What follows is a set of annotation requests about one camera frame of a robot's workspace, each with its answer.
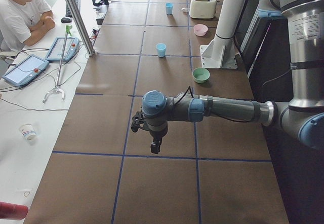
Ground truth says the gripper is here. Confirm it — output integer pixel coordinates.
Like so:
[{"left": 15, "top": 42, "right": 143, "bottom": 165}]
[{"left": 150, "top": 129, "right": 168, "bottom": 154}]

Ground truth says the seated person white shirt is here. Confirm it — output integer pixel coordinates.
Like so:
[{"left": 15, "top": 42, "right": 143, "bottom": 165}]
[{"left": 1, "top": 0, "right": 56, "bottom": 52}]

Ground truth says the reacher grabber tool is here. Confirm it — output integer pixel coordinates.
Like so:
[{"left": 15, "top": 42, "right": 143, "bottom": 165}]
[{"left": 43, "top": 25, "right": 72, "bottom": 103}]

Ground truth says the paper cup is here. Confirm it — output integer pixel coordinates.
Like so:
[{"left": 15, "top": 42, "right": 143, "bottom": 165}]
[{"left": 19, "top": 124, "right": 36, "bottom": 141}]

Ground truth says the black computer mouse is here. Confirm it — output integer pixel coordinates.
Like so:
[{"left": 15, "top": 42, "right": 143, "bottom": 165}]
[{"left": 61, "top": 17, "right": 72, "bottom": 24}]

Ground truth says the near teach pendant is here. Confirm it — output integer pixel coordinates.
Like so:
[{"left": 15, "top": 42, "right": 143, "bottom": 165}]
[{"left": 2, "top": 55, "right": 49, "bottom": 87}]

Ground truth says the aluminium frame post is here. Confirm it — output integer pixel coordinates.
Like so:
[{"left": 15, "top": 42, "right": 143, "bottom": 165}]
[{"left": 65, "top": 0, "right": 95, "bottom": 57}]

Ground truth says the far teach pendant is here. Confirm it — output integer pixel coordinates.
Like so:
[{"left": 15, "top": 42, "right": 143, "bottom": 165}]
[{"left": 45, "top": 37, "right": 79, "bottom": 63}]

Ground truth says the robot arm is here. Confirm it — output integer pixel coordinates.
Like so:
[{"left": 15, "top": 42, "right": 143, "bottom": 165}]
[{"left": 131, "top": 0, "right": 323, "bottom": 154}]

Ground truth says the light blue cup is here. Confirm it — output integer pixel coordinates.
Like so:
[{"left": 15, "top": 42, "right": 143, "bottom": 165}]
[
  {"left": 165, "top": 3, "right": 174, "bottom": 15},
  {"left": 155, "top": 43, "right": 167, "bottom": 58}
]

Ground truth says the teach pendant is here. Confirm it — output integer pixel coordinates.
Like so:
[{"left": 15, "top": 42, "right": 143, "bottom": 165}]
[
  {"left": 2, "top": 55, "right": 49, "bottom": 87},
  {"left": 45, "top": 37, "right": 79, "bottom": 63}
]

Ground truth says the white mounting pillar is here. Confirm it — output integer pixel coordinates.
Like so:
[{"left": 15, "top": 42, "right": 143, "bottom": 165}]
[{"left": 200, "top": 0, "right": 246, "bottom": 69}]

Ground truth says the pink bowl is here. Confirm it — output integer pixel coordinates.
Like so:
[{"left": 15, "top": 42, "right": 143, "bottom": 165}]
[{"left": 193, "top": 24, "right": 208, "bottom": 36}]

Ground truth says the black keyboard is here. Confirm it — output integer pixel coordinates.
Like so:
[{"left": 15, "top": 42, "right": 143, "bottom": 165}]
[{"left": 65, "top": 0, "right": 81, "bottom": 17}]

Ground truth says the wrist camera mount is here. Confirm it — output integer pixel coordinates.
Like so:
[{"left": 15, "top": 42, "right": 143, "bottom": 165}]
[{"left": 131, "top": 111, "right": 149, "bottom": 133}]

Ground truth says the cream toaster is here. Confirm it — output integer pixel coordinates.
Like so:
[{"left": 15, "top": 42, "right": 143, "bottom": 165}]
[{"left": 189, "top": 0, "right": 217, "bottom": 19}]

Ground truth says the green bowl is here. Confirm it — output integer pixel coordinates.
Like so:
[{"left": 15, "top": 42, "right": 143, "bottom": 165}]
[{"left": 192, "top": 67, "right": 210, "bottom": 84}]

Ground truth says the red cylinder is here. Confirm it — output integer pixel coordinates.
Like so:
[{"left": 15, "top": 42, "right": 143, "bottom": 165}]
[{"left": 1, "top": 202, "right": 29, "bottom": 220}]

